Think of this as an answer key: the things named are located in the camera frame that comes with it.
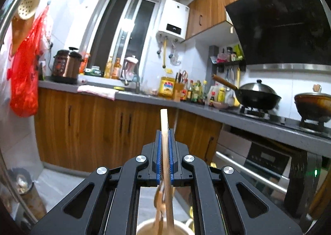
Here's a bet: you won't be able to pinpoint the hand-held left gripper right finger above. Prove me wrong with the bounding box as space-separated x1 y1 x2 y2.
168 129 304 235

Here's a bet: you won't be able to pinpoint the kitchen window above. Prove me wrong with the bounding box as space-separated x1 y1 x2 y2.
80 0 163 77

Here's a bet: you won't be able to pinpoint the wooden chopstick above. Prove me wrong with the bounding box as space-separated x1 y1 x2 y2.
160 109 177 235

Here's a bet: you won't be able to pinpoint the orange liquid bottle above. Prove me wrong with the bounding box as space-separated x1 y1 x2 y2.
112 58 122 80

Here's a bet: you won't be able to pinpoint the yellow cooking oil bottle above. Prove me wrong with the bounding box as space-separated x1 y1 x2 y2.
158 77 175 99

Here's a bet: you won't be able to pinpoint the black range hood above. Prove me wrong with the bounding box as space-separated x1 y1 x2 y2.
225 0 331 73

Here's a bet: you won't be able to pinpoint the black wall spice shelf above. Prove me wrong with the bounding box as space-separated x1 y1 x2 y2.
209 45 246 72

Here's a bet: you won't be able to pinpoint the copper black pressure cooker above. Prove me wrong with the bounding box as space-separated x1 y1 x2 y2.
50 47 84 85

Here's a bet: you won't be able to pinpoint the yellow colander ladle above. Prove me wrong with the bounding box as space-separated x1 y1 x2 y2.
12 0 42 52

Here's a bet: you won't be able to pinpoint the red plastic bag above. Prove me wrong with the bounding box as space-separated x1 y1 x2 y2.
10 7 43 118

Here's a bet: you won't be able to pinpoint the yellow liquid bottle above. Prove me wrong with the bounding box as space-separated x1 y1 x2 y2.
105 56 113 78

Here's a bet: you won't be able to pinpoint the trash can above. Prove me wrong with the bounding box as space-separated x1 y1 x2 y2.
6 168 47 221

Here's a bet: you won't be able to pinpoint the white pitcher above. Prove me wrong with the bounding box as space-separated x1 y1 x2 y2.
123 55 139 81

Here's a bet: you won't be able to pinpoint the wooden base cabinets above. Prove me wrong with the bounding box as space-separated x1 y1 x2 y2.
35 87 223 173

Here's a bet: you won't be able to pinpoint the cream floral ceramic utensil holder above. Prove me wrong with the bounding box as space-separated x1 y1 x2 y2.
136 218 194 235

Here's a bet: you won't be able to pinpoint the green box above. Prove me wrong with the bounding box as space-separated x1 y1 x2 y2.
85 66 102 77

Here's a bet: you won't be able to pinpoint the black oven control panel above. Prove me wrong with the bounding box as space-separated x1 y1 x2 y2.
243 142 293 176

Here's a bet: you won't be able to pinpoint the wooden knife block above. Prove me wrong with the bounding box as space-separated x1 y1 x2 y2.
174 71 188 102

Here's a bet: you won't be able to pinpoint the yellow gas hose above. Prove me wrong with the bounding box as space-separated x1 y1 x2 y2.
162 40 168 68

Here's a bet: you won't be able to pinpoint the black wok with wooden handle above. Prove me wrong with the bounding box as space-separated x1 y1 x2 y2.
212 74 282 111

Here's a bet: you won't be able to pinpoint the gas stove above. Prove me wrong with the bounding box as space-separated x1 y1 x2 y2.
220 106 331 137

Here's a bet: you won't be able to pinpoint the white plastic bag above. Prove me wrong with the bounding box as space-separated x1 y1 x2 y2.
0 23 16 106

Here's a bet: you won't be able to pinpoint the white water heater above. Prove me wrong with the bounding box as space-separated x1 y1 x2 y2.
156 0 190 43

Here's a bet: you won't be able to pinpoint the wooden upper cabinets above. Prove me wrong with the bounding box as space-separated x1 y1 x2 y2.
185 0 308 41

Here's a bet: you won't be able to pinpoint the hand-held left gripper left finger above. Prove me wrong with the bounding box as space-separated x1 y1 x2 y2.
30 129 163 235

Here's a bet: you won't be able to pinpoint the brown clay pot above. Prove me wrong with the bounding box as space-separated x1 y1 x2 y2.
294 84 331 122

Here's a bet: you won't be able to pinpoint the steel faucet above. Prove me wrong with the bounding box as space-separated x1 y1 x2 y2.
124 69 141 94

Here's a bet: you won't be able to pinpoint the gold long-handled spoon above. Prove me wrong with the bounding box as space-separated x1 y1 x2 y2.
154 183 167 235

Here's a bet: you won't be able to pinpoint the curved steel oven handle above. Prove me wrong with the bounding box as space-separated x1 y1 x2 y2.
215 152 288 194

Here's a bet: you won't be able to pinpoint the pink dish cloth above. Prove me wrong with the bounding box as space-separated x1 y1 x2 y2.
77 85 119 101

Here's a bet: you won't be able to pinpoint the row of condiment bottles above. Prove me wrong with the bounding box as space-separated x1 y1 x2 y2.
181 80 233 107

